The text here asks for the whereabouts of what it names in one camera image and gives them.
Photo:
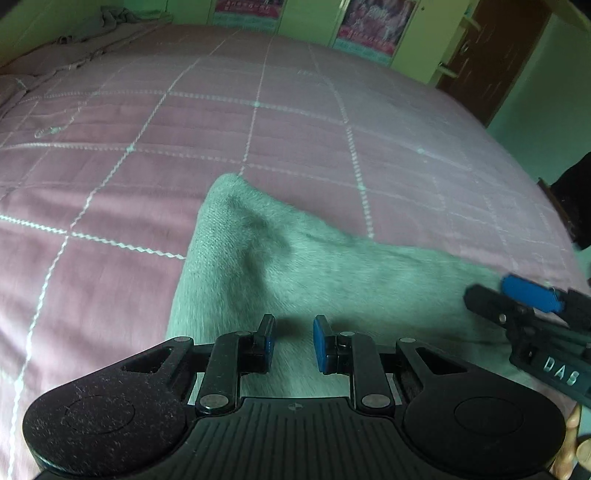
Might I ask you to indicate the lilac bed sheet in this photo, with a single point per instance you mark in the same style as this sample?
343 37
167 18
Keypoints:
46 60

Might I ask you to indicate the pink checked bed quilt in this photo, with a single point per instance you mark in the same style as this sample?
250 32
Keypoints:
184 115

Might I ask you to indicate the grey-green towel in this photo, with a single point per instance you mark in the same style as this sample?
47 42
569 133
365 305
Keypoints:
323 277

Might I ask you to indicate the brown wooden door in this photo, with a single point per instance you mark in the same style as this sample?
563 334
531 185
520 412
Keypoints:
498 55

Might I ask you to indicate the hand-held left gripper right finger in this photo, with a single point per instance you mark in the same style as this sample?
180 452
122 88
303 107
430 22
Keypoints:
321 344

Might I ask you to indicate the person's right hand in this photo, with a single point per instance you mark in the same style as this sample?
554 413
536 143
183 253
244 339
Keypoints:
575 443

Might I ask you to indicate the wall poster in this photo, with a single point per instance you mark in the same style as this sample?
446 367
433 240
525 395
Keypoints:
249 7
374 23

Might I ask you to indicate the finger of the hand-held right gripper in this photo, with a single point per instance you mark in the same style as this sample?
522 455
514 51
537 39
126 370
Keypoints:
496 304
531 291

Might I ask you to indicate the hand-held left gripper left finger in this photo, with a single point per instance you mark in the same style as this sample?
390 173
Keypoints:
269 339

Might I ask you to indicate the grey crumpled blanket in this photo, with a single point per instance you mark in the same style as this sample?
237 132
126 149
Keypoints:
115 16

